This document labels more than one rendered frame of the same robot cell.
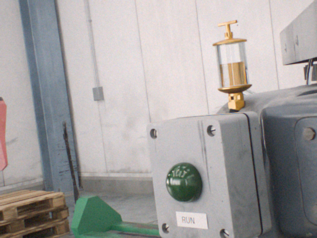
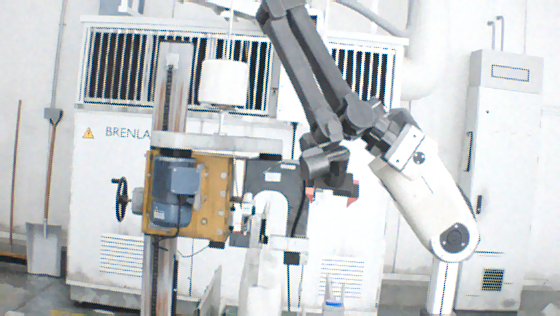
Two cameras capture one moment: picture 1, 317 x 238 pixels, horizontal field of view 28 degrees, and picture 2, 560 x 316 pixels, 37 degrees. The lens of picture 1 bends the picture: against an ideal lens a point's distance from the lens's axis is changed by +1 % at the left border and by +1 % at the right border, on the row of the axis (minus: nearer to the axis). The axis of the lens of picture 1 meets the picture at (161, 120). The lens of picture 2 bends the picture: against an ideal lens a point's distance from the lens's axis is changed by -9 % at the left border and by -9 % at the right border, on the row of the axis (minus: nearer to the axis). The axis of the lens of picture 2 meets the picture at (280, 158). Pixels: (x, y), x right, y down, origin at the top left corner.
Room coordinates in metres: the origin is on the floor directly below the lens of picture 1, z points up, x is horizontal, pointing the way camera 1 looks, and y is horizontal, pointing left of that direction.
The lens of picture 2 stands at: (2.95, 2.28, 1.53)
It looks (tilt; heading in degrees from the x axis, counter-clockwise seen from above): 3 degrees down; 225
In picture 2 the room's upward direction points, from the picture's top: 5 degrees clockwise
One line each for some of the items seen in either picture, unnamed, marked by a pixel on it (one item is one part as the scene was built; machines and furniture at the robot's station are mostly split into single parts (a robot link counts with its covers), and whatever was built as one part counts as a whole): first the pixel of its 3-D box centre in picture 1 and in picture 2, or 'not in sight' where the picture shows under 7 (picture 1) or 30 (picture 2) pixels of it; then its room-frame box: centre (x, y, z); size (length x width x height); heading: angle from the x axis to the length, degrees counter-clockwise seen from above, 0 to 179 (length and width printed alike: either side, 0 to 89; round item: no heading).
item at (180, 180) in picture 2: not in sight; (182, 183); (0.99, -0.18, 1.25); 0.10 x 0.08 x 0.12; 160
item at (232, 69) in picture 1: (232, 64); not in sight; (0.53, -0.06, 1.37); 0.03 x 0.02 x 0.03; 45
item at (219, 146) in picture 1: (207, 176); not in sight; (0.47, -0.03, 1.28); 0.08 x 0.05 x 0.09; 45
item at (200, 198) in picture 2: not in sight; (198, 184); (0.84, -0.27, 1.23); 0.28 x 0.07 x 0.16; 45
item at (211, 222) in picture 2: not in sight; (187, 193); (0.76, -0.43, 1.18); 0.34 x 0.25 x 0.31; 135
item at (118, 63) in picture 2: not in sight; (231, 172); (-1.46, -2.68, 1.05); 2.28 x 1.16 x 2.09; 135
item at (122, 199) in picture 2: not in sight; (121, 199); (0.96, -0.60, 1.13); 0.18 x 0.11 x 0.18; 45
